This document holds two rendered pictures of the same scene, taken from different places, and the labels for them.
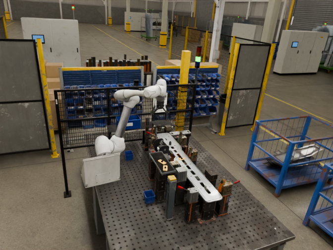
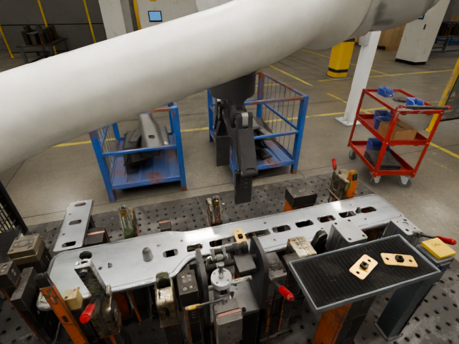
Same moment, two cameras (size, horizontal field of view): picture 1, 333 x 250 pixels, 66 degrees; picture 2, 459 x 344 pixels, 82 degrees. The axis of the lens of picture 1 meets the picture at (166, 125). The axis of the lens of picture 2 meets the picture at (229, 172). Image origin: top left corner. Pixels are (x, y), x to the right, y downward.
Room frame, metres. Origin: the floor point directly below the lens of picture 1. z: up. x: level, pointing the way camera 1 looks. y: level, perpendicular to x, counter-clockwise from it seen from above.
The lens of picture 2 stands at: (2.41, 0.51, 1.76)
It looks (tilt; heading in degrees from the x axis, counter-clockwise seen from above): 33 degrees down; 277
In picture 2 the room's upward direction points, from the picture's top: straight up
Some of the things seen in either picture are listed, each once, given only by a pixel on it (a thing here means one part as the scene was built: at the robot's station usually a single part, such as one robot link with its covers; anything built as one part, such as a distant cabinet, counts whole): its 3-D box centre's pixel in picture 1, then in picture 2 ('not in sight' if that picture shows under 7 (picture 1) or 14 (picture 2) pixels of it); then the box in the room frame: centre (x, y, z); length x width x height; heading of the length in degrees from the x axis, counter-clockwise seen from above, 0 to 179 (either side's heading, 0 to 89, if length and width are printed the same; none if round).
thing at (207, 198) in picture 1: (183, 159); (244, 235); (2.44, -0.21, 1.00); 1.38 x 0.22 x 0.02; 23
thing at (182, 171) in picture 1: (179, 186); (335, 268); (2.09, -0.17, 0.90); 0.13 x 0.10 x 0.41; 113
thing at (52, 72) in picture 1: (48, 84); not in sight; (6.47, 3.16, 0.52); 1.20 x 0.80 x 1.05; 20
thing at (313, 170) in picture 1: (294, 153); (142, 132); (3.76, -2.15, 0.47); 1.20 x 0.80 x 0.95; 112
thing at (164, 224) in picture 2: (184, 156); (168, 247); (2.78, -0.24, 0.84); 0.11 x 0.08 x 0.29; 113
